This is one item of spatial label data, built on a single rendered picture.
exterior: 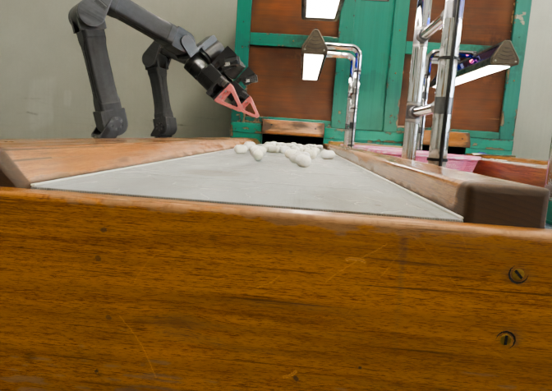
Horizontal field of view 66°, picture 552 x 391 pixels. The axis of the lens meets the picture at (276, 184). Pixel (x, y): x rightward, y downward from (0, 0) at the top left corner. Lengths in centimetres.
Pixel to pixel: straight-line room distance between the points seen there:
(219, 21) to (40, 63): 122
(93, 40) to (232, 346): 97
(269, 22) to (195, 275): 195
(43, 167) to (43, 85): 293
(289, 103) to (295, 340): 187
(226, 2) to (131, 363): 285
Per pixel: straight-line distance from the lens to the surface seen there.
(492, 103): 230
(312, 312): 29
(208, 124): 296
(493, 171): 108
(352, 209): 30
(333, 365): 30
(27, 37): 340
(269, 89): 213
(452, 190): 34
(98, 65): 117
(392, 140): 214
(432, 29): 69
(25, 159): 37
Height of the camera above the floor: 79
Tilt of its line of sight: 7 degrees down
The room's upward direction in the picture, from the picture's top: 4 degrees clockwise
